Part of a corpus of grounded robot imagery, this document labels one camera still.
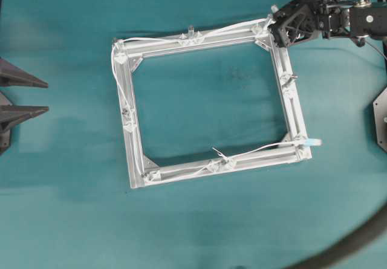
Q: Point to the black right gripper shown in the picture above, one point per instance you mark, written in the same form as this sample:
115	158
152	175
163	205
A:
304	20

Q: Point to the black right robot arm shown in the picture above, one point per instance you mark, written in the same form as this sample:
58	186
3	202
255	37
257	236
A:
367	19

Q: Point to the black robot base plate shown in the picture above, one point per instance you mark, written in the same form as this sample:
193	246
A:
379	108

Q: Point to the silver top frame pin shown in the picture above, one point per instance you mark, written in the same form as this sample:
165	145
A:
190	31

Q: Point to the aluminium extrusion frame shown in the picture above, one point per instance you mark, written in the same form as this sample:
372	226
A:
213	103

